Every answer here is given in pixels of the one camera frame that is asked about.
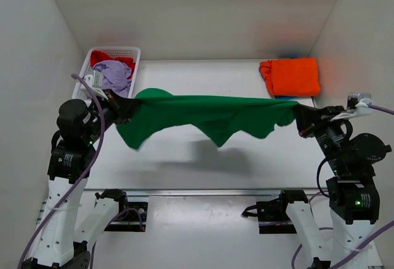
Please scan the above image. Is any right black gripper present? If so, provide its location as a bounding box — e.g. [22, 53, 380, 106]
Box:
[293, 102, 349, 172]

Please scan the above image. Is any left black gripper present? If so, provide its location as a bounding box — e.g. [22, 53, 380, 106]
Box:
[87, 79, 143, 133]

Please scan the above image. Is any green t shirt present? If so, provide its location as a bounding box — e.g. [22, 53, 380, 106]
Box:
[117, 88, 298, 150]

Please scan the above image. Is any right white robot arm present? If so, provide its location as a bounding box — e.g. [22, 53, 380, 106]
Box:
[242, 98, 392, 268]

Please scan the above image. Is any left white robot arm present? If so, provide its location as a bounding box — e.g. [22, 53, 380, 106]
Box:
[17, 90, 141, 268]

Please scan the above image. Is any lavender t shirt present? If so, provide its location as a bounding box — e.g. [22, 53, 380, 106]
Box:
[92, 60, 132, 98]

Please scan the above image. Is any folded blue t shirt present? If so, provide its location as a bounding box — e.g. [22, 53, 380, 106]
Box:
[275, 95, 297, 100]

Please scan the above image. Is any folded orange t shirt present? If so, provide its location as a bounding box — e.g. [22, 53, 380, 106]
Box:
[259, 58, 321, 97]

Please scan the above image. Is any white plastic laundry basket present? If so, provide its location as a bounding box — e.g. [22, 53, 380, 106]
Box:
[71, 46, 142, 101]

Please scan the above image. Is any red t shirt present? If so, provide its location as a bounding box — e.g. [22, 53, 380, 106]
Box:
[90, 50, 135, 79]

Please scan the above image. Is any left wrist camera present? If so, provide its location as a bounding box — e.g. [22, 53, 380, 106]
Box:
[81, 70, 108, 100]

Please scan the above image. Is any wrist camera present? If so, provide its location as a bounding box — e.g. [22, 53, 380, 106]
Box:
[331, 92, 372, 121]
[81, 70, 108, 100]

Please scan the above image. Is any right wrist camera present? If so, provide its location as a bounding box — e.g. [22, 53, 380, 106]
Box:
[331, 92, 372, 121]

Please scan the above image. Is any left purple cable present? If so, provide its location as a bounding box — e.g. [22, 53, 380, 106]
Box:
[17, 73, 145, 269]

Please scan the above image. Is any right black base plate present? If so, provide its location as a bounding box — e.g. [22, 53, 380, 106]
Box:
[241, 198, 297, 235]

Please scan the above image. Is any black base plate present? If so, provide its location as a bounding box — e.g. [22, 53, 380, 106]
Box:
[105, 201, 148, 232]
[241, 198, 297, 235]

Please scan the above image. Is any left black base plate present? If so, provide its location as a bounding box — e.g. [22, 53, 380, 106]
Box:
[105, 201, 148, 232]

